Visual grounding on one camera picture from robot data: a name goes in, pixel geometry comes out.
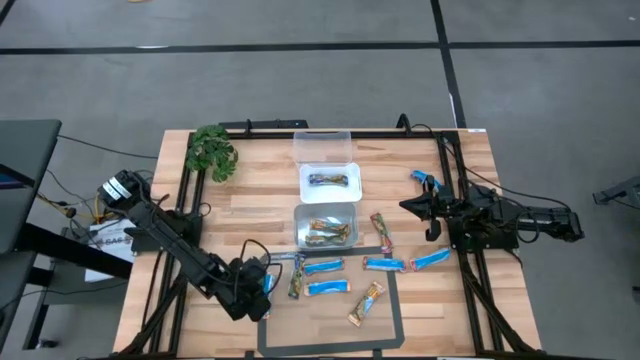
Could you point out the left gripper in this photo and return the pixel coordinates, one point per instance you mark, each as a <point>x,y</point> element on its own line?
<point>245,285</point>

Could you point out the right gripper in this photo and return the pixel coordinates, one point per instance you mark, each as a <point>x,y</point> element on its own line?
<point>450,207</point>

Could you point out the dark blue granola bar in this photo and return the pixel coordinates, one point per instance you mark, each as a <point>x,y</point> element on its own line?
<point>328,179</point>

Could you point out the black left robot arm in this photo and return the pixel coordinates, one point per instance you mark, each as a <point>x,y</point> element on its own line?
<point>170,235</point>

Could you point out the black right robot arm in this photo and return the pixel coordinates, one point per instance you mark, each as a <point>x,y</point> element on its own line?
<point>545,220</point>

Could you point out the red green granola bar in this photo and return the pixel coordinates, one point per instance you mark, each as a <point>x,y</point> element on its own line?
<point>381,231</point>

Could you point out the black tape outline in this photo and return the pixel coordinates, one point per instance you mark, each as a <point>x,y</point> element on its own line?
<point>325,347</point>

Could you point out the pale grey plastic bin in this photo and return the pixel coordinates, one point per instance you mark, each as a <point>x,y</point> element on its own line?
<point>300,220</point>

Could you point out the clear plastic bin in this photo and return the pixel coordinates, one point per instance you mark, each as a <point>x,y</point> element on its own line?
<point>322,147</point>

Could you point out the white paper sheet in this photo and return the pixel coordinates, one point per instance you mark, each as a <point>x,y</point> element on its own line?
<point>112,255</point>

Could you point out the potted green plant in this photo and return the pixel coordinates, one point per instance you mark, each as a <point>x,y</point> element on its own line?
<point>212,150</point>

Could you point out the black rectangular device bar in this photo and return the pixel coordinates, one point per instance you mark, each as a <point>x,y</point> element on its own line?
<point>270,124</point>

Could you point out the grey metal stand foot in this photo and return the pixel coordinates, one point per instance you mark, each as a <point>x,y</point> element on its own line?
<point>622,190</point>

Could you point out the grey desk top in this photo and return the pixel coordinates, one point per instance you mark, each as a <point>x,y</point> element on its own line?
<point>25,160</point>

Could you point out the black aluminium table frame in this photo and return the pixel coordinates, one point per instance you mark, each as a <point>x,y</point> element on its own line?
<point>350,135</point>

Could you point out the black desk leg frame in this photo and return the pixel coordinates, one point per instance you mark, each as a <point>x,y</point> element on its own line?
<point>65,250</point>

